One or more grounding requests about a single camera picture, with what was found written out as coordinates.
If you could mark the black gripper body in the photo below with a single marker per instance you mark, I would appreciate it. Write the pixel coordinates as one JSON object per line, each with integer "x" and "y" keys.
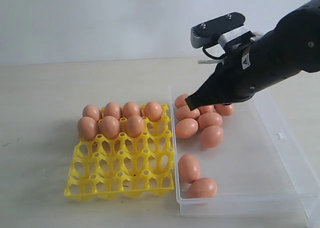
{"x": 251, "y": 70}

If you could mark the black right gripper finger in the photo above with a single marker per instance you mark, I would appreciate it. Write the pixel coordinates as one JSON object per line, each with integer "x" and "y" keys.
{"x": 211, "y": 92}

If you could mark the brown egg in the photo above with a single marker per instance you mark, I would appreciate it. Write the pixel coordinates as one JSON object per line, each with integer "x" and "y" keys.
{"x": 202, "y": 188}
{"x": 186, "y": 128}
{"x": 131, "y": 109}
{"x": 189, "y": 168}
{"x": 110, "y": 127}
{"x": 87, "y": 128}
{"x": 209, "y": 119}
{"x": 184, "y": 113}
{"x": 180, "y": 101}
{"x": 153, "y": 110}
{"x": 113, "y": 109}
{"x": 211, "y": 136}
{"x": 206, "y": 109}
{"x": 134, "y": 126}
{"x": 92, "y": 111}
{"x": 224, "y": 110}

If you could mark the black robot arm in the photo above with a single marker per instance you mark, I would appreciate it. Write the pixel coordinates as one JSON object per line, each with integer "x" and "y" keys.
{"x": 297, "y": 34}

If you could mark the clear plastic bin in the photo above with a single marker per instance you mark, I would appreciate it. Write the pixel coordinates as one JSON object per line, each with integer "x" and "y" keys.
{"x": 259, "y": 167}

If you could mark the yellow plastic egg tray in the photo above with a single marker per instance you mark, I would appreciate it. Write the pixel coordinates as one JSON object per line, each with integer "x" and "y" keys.
{"x": 106, "y": 168}

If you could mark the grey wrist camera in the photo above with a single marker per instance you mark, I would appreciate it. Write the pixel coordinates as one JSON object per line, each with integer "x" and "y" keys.
{"x": 206, "y": 34}

